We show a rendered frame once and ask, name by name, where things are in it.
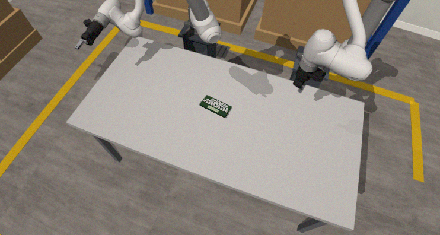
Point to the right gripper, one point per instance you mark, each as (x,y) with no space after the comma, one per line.
(94,28)

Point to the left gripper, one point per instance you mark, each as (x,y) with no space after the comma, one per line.
(305,72)

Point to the dark green keyboard case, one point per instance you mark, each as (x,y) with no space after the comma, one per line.
(215,106)

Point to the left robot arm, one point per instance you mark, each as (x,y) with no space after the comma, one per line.
(347,59)

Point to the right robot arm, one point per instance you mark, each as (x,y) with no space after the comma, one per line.
(200,17)

